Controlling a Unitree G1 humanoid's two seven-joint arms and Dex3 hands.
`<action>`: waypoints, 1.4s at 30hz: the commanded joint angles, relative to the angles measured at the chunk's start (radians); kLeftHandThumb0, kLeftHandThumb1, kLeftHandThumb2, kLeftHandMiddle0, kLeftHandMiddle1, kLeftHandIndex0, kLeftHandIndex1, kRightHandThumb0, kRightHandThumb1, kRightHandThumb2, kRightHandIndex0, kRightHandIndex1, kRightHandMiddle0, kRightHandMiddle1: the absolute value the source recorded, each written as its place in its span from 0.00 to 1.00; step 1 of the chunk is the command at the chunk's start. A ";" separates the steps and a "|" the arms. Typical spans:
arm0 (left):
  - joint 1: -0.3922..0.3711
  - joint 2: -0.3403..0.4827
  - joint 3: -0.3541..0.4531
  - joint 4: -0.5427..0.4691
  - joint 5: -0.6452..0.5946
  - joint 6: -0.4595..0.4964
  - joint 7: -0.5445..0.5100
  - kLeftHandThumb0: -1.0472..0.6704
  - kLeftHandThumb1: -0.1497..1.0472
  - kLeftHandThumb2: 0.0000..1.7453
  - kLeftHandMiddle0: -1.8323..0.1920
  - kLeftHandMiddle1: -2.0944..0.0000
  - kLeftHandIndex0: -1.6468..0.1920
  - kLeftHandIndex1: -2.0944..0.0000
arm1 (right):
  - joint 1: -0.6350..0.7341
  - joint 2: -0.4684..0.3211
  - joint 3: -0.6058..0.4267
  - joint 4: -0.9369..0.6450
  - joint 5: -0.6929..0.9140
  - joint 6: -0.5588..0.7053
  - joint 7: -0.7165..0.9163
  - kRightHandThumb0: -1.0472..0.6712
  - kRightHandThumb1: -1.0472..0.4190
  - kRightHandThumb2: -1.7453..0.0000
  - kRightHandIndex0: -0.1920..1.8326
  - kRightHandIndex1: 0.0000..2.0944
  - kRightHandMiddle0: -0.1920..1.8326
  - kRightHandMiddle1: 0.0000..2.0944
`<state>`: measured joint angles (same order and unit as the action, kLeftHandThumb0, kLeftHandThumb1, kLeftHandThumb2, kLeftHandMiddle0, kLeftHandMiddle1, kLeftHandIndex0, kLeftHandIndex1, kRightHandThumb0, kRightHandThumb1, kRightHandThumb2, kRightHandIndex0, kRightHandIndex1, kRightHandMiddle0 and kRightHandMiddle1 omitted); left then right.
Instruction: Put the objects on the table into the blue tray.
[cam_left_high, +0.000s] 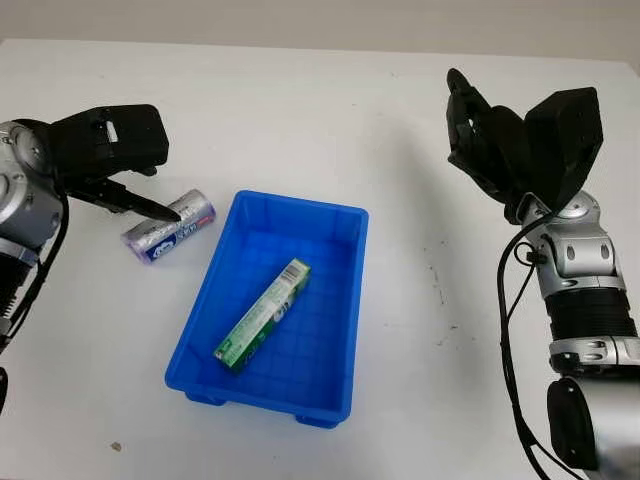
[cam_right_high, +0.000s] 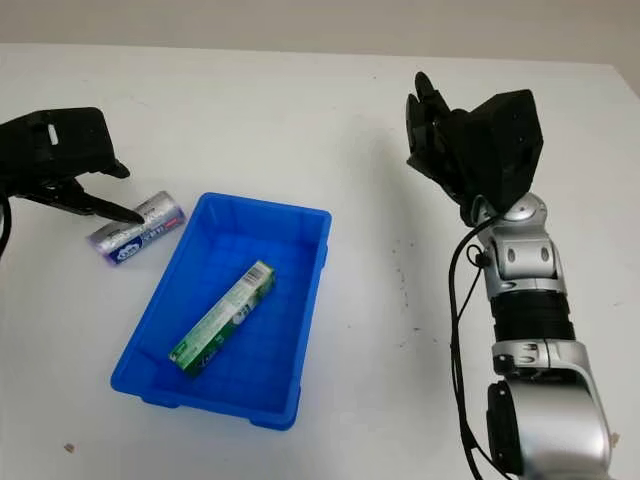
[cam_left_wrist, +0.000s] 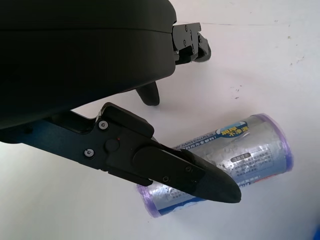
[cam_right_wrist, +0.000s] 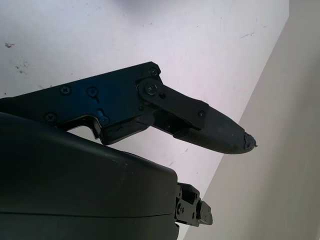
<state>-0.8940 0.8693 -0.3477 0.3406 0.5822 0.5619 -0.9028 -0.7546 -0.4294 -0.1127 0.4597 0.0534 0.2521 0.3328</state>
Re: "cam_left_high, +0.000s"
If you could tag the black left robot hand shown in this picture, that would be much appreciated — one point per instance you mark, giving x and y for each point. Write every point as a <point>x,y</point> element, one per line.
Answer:
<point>120,197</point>

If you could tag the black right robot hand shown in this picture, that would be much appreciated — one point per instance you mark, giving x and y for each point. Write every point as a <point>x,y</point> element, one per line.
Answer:
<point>485,145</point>

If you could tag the silver purple roll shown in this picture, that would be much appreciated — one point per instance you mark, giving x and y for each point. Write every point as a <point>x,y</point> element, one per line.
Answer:
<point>170,235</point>

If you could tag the green white long box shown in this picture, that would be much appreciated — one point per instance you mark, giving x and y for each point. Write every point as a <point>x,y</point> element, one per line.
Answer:
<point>262,317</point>

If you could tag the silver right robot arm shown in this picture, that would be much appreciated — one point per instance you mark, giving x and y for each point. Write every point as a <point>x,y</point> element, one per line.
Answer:
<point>585,300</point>

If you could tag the blue plastic tray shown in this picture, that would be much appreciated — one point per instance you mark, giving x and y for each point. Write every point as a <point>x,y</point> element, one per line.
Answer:
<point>280,345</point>

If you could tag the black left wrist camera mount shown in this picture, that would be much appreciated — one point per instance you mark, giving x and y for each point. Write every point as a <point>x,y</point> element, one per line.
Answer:
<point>115,137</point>

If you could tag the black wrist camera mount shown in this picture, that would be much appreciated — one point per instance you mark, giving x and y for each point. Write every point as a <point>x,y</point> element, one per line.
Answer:
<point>565,140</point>
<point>115,137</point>

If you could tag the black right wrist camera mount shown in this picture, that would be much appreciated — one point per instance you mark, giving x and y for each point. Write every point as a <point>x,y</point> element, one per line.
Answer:
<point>565,140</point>

